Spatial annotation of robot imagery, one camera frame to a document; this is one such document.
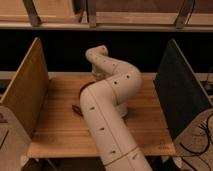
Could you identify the white paper cup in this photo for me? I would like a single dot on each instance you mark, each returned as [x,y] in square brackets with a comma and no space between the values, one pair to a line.
[122,109]

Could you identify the red ceramic bowl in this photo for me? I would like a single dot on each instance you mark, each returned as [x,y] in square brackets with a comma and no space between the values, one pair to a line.
[84,86]

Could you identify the left wooden side panel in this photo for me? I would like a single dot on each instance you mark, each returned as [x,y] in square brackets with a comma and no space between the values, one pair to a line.
[23,98]

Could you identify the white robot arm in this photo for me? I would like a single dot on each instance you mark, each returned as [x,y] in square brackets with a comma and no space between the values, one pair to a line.
[103,104]

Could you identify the right dark side panel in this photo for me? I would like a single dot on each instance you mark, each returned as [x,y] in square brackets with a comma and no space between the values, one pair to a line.
[181,95]

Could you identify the wooden back shelf rail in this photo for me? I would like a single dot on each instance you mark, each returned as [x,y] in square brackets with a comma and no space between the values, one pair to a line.
[107,15]

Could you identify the dark red spoon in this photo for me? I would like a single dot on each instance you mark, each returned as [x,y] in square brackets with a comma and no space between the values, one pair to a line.
[77,110]

